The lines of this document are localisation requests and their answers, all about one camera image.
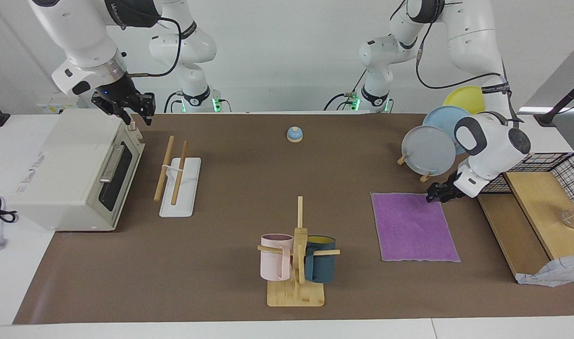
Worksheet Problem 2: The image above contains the yellow plate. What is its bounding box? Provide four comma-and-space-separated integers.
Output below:
443, 85, 486, 115

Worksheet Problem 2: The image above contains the light blue plate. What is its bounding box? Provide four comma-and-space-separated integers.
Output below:
422, 105, 472, 156

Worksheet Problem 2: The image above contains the black wire basket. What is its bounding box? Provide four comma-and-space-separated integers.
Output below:
480, 152, 574, 202

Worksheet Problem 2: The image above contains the white rack with wooden rods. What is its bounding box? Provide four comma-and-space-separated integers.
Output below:
154, 135, 202, 218

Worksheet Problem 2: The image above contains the wooden plate rack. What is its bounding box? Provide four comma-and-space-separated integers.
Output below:
396, 154, 433, 184

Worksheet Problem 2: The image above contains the dark teal mug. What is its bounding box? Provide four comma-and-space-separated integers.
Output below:
304, 235, 337, 284

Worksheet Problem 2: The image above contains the white crumpled cloth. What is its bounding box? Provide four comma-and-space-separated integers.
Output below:
516, 254, 574, 288

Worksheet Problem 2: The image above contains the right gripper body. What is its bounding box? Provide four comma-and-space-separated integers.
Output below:
95, 73, 140, 108

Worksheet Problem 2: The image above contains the white toaster oven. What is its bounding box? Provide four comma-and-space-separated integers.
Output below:
7, 109, 146, 233

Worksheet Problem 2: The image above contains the grey plate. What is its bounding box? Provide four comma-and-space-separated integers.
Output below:
401, 125, 457, 178

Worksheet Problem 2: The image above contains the pink mug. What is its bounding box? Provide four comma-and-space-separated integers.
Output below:
260, 233, 295, 282

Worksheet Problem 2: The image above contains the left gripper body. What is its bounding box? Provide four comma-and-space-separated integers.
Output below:
443, 171, 463, 201

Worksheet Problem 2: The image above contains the black cable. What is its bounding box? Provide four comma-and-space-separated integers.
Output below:
414, 0, 524, 124
127, 16, 183, 79
163, 91, 185, 114
323, 70, 368, 112

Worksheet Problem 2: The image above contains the wooden mug tree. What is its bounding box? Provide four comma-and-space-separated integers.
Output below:
257, 196, 341, 308

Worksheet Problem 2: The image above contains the purple towel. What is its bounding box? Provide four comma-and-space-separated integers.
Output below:
370, 191, 461, 263

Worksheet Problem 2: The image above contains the wooden shelf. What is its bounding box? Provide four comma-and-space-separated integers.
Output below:
477, 171, 574, 283

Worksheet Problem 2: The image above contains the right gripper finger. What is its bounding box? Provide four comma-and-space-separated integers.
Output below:
91, 93, 132, 126
129, 92, 156, 126

